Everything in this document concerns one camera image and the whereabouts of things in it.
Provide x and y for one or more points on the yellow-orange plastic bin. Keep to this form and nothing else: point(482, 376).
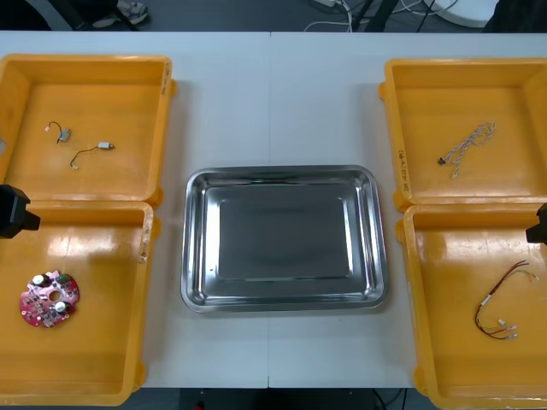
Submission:
point(98, 341)
point(457, 367)
point(85, 100)
point(448, 107)

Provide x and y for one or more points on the person's foot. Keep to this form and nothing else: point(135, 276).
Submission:
point(126, 10)

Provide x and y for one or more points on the black stand leg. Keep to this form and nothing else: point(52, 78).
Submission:
point(376, 15)

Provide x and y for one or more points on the white power strip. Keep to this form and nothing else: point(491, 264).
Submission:
point(328, 2)

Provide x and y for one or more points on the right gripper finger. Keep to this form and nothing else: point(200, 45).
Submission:
point(542, 215)
point(539, 235)

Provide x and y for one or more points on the white round base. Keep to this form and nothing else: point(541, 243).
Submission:
point(461, 8)

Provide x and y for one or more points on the round red circuit board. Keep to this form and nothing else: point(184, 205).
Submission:
point(38, 299)

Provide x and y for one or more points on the steel tray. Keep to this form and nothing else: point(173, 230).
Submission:
point(282, 239)

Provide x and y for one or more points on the small metal solenoid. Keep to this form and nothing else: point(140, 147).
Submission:
point(104, 145)
point(64, 135)

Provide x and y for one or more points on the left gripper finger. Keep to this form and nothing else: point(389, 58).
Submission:
point(10, 200)
point(17, 224)

